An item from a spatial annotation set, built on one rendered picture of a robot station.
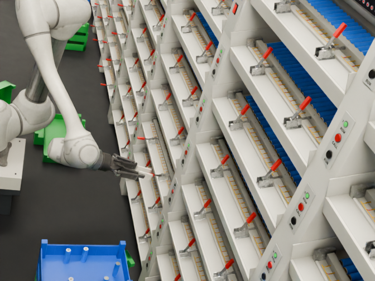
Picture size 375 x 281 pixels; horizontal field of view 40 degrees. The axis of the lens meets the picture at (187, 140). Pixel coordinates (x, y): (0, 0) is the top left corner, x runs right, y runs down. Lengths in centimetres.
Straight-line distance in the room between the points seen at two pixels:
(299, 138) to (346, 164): 22
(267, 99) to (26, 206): 163
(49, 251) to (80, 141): 41
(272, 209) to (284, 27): 47
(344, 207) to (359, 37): 42
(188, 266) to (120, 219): 89
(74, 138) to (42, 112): 60
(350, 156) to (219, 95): 75
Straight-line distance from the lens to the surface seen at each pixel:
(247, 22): 163
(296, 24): 137
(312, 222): 116
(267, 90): 143
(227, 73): 169
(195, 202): 186
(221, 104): 169
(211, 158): 176
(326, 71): 117
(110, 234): 264
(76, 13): 215
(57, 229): 261
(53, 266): 191
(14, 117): 244
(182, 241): 198
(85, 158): 185
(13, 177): 244
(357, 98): 106
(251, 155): 149
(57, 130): 310
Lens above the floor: 185
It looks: 32 degrees down
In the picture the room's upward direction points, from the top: 19 degrees clockwise
